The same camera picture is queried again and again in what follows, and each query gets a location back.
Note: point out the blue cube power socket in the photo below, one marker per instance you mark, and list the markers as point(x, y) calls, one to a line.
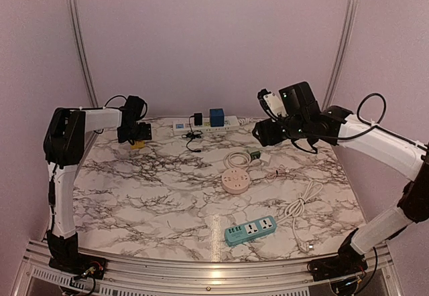
point(216, 117)

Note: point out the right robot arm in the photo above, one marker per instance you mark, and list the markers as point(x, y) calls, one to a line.
point(294, 114)

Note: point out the white USB charger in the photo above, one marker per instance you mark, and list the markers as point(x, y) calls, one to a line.
point(262, 162)

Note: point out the pink round power socket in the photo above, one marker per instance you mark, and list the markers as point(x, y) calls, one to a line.
point(235, 181)

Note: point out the green cube plug adapter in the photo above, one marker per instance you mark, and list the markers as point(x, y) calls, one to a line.
point(254, 153)

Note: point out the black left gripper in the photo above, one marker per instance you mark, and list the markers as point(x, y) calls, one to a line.
point(144, 133)

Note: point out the teal power strip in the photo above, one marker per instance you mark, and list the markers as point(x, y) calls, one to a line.
point(242, 233)

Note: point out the black power adapter with cable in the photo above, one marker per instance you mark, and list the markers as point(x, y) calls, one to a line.
point(194, 121)

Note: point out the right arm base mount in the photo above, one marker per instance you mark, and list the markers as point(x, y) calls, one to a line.
point(347, 262)

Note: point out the white multicolour power strip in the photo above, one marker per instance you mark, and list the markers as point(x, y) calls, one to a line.
point(181, 127)

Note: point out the left aluminium frame post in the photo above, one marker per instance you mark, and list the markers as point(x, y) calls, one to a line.
point(81, 53)

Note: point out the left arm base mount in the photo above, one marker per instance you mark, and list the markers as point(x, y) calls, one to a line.
point(77, 263)

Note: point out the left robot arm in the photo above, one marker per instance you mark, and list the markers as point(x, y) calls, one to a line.
point(64, 150)

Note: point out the right aluminium frame post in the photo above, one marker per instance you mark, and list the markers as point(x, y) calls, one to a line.
point(345, 37)

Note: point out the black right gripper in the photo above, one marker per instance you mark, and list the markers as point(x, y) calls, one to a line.
point(265, 132)

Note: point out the aluminium frame post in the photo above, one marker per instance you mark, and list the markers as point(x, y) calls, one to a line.
point(81, 53)
point(345, 37)

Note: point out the aluminium front rail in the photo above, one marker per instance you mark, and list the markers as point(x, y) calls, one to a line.
point(127, 275)

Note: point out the yellow cube power socket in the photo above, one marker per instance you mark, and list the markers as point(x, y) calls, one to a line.
point(138, 145)

